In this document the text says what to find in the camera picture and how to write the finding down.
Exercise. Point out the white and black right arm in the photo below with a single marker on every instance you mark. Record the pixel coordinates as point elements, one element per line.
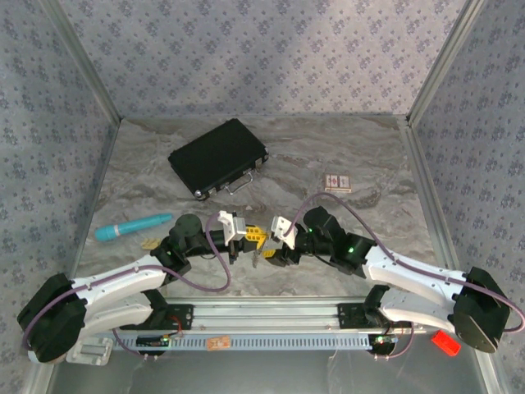
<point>410,271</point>

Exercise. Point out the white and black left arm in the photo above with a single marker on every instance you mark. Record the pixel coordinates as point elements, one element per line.
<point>115,281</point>

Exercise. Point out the yellow ridged plastic piece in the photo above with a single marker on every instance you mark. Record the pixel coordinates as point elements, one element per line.
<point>150,244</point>

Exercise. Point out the playing card box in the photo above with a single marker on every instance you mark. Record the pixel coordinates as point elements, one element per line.
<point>339,182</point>

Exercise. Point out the teal plastic marker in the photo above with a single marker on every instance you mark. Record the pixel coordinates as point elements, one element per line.
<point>131,227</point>

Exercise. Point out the small circuit board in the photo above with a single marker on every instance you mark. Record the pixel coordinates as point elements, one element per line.
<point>158,340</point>
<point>384,340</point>

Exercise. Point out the red plastic block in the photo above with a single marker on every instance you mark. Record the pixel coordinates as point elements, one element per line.
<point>446,344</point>

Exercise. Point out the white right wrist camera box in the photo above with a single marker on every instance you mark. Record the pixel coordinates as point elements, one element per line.
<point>283,232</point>

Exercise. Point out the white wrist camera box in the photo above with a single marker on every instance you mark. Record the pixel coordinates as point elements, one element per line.
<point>234,227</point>
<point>283,232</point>

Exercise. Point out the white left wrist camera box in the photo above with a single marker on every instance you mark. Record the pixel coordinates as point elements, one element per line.
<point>234,227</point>

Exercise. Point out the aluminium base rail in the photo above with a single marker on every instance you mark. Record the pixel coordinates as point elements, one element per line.
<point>266,314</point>

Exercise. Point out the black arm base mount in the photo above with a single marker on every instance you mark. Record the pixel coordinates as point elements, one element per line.
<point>176,317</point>
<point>352,316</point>

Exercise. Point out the aluminium floor rail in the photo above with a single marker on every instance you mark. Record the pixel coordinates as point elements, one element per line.
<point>88,213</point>
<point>435,230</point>

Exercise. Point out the grey metal bracket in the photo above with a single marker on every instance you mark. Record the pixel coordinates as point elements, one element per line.
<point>90,351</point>

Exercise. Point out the aluminium frame post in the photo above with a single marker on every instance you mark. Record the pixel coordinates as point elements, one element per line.
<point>84,61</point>
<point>445,61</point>

